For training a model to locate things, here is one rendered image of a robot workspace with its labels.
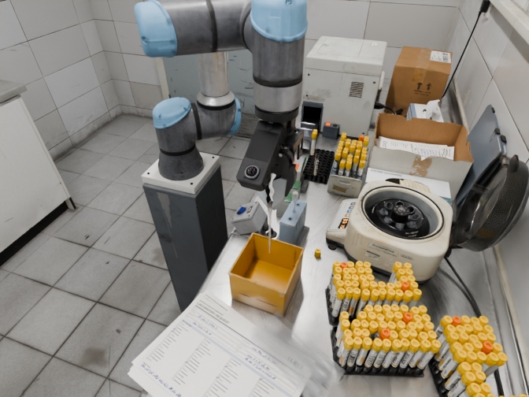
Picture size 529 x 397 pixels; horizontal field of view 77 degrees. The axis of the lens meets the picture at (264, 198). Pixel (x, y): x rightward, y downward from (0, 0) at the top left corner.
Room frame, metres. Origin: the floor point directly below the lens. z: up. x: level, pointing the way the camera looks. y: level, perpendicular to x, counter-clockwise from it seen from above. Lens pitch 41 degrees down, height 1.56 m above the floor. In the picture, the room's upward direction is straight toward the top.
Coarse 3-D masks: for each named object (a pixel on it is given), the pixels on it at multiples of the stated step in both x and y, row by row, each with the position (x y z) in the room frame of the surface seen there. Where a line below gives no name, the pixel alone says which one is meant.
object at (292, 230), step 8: (288, 208) 0.65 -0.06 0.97; (296, 208) 0.65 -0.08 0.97; (304, 208) 0.65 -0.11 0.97; (288, 216) 0.62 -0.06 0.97; (296, 216) 0.62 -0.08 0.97; (304, 216) 0.66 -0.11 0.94; (280, 224) 0.60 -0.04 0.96; (288, 224) 0.59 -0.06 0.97; (296, 224) 0.60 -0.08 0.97; (304, 224) 0.67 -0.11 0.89; (280, 232) 0.60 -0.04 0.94; (288, 232) 0.59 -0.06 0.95; (296, 232) 0.60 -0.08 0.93; (304, 232) 0.65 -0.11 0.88; (280, 240) 0.60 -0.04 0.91; (288, 240) 0.59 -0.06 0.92; (296, 240) 0.61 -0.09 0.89
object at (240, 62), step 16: (160, 64) 2.93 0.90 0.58; (176, 64) 2.88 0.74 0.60; (192, 64) 2.83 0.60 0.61; (240, 64) 2.69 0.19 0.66; (160, 80) 2.94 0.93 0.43; (176, 80) 2.89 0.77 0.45; (192, 80) 2.84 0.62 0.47; (240, 80) 2.69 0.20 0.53; (176, 96) 2.90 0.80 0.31; (192, 96) 2.84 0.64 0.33; (240, 96) 2.69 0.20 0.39; (240, 128) 2.70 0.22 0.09
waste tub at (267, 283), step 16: (256, 240) 0.55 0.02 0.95; (272, 240) 0.54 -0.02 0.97; (240, 256) 0.49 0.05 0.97; (256, 256) 0.55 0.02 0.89; (272, 256) 0.54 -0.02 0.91; (288, 256) 0.52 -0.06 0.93; (240, 272) 0.48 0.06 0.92; (256, 272) 0.51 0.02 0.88; (272, 272) 0.51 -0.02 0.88; (288, 272) 0.51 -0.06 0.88; (240, 288) 0.43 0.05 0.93; (256, 288) 0.42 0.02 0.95; (272, 288) 0.40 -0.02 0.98; (288, 288) 0.41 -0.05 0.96; (256, 304) 0.42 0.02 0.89; (272, 304) 0.40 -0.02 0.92; (288, 304) 0.42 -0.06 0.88
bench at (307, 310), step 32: (384, 96) 1.58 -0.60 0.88; (448, 96) 1.58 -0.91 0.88; (256, 192) 0.83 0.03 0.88; (320, 192) 0.83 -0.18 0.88; (320, 224) 0.69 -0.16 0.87; (224, 256) 0.57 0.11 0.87; (320, 256) 0.57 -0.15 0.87; (480, 256) 0.57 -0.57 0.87; (224, 288) 0.47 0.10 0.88; (320, 288) 0.47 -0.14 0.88; (448, 288) 0.47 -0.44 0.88; (480, 288) 0.47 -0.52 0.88; (256, 320) 0.39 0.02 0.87; (288, 320) 0.39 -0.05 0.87; (320, 320) 0.39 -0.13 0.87; (512, 320) 0.36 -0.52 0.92; (512, 352) 0.30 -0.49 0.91; (352, 384) 0.25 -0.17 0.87; (384, 384) 0.25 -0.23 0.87; (416, 384) 0.25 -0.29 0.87; (512, 384) 0.25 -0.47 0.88
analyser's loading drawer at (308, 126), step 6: (306, 120) 1.26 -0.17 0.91; (312, 120) 1.26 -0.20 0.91; (318, 120) 1.26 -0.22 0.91; (306, 126) 1.17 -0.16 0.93; (312, 126) 1.16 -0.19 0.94; (306, 132) 1.12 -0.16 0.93; (312, 132) 1.12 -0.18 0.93; (306, 138) 1.11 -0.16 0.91; (300, 144) 1.08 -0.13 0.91; (306, 144) 1.07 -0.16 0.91
